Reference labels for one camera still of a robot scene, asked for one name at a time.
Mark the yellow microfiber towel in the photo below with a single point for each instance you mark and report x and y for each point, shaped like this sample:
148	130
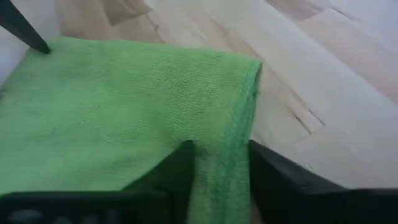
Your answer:
93	109

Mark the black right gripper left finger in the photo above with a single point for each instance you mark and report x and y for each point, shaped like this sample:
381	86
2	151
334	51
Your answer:
124	208

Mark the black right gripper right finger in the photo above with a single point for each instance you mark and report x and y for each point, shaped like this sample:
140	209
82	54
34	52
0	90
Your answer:
311	207

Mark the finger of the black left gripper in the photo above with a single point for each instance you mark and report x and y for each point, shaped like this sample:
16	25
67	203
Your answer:
21	28

